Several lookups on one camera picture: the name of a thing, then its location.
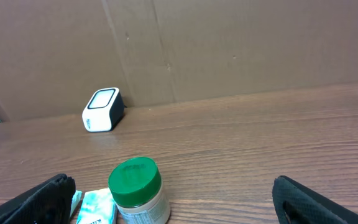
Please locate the long teal wipes pack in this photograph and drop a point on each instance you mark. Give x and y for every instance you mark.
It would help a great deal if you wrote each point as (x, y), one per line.
(75, 201)

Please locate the white barcode scanner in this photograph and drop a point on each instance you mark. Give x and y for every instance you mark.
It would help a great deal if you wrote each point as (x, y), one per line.
(103, 111)

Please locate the small teal tissue pack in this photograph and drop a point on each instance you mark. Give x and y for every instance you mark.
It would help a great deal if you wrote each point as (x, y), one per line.
(98, 207)

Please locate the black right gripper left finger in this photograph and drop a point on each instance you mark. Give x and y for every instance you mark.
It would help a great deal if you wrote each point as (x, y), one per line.
(48, 202)

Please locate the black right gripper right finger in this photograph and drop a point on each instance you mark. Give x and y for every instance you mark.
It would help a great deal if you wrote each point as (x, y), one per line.
(296, 204)

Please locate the green lid jar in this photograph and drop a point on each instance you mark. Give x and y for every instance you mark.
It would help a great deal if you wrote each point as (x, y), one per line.
(137, 189)

